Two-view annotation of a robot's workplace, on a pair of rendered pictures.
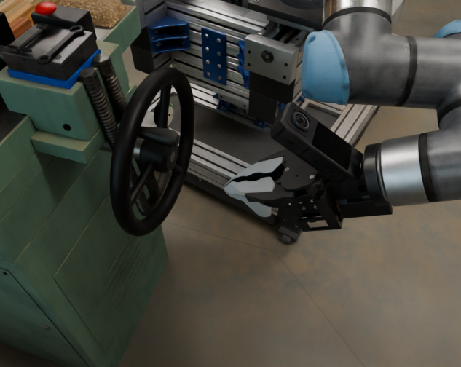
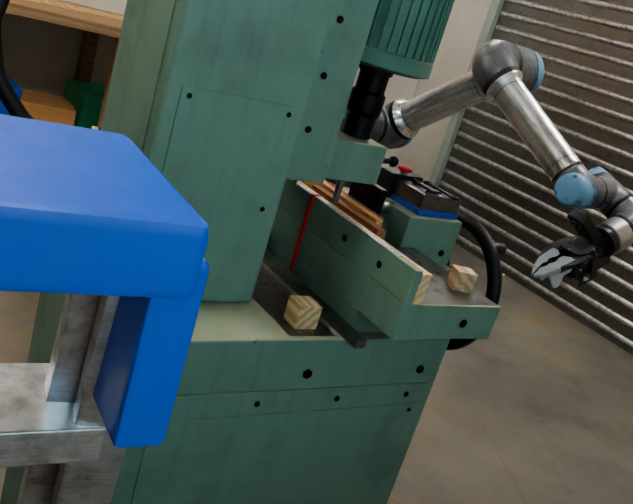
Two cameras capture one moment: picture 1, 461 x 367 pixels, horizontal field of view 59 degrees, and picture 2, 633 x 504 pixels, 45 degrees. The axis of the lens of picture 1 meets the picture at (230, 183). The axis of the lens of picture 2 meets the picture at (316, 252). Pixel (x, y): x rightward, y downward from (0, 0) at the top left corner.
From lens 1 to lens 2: 1.53 m
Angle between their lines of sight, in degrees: 54
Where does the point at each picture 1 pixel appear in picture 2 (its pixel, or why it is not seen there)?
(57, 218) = not seen: hidden behind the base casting
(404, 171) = (625, 230)
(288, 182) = (580, 252)
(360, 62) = (595, 184)
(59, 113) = (442, 241)
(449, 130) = (625, 211)
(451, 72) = (613, 187)
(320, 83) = (587, 195)
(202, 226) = not seen: hidden behind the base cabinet
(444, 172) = not seen: outside the picture
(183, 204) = not seen: hidden behind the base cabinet
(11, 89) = (419, 225)
